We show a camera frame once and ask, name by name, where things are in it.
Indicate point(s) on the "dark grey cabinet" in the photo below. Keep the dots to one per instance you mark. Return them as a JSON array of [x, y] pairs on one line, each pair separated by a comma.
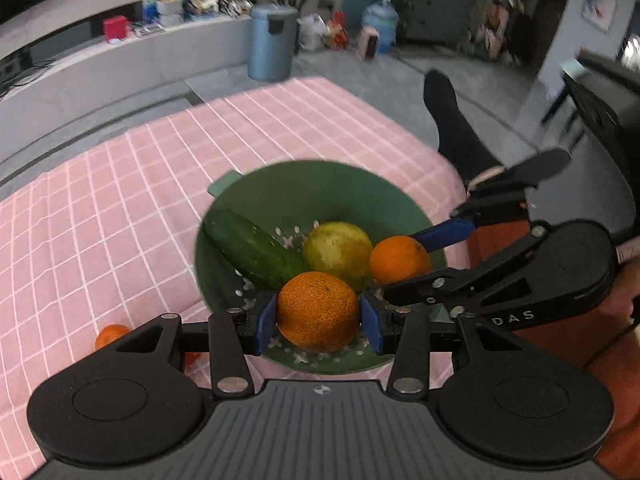
[[440, 10]]

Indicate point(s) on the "green colander bowl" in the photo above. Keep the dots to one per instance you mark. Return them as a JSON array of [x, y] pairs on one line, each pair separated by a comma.
[[280, 195]]

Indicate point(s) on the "pink checked blanket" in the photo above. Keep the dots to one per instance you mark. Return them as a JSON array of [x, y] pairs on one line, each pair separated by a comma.
[[125, 210]]

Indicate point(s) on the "green cucumber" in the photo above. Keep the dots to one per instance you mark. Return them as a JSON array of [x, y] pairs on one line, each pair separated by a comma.
[[250, 250]]

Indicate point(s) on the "white plastic bag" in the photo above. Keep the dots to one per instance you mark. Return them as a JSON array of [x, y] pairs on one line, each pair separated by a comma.
[[312, 32]]

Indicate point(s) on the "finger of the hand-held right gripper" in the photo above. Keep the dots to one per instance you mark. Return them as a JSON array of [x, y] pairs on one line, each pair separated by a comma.
[[415, 290], [445, 235]]

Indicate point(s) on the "person's leg in black sock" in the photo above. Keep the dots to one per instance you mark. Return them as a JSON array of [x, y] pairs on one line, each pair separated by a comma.
[[455, 130]]

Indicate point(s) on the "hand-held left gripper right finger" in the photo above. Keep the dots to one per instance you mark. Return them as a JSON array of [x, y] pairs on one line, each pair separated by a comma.
[[372, 322]]

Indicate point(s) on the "small unframed wall picture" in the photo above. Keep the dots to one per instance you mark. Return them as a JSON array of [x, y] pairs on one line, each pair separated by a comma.
[[598, 9]]

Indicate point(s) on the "blue-grey pedal bin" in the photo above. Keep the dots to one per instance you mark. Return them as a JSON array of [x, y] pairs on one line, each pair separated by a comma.
[[272, 45]]

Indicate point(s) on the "red box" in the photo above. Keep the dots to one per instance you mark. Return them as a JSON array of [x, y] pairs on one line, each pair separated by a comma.
[[115, 29]]

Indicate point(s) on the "white marble TV console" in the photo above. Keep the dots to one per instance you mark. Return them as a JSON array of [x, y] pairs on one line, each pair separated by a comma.
[[150, 60]]

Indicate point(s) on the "pink carton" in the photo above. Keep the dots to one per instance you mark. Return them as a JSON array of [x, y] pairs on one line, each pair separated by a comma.
[[369, 44]]

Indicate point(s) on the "red gift bag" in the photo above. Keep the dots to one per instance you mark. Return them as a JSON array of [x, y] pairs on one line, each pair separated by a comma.
[[338, 32]]

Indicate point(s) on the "blue water jug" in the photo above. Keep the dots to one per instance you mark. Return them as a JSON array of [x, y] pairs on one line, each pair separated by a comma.
[[381, 22]]

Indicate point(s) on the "black and white figurines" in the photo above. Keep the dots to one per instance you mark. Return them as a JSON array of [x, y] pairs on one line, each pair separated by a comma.
[[235, 6]]

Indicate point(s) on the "yellow-green citrus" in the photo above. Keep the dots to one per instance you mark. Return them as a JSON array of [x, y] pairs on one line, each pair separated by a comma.
[[335, 252]]

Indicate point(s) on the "orange tangerine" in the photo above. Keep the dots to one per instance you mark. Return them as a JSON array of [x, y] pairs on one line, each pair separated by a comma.
[[111, 335], [397, 260], [317, 310]]

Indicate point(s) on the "orange trousers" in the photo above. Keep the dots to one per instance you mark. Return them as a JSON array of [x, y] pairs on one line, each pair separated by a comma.
[[620, 385]]

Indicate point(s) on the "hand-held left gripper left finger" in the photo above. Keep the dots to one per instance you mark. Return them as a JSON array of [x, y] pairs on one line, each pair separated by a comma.
[[265, 322]]

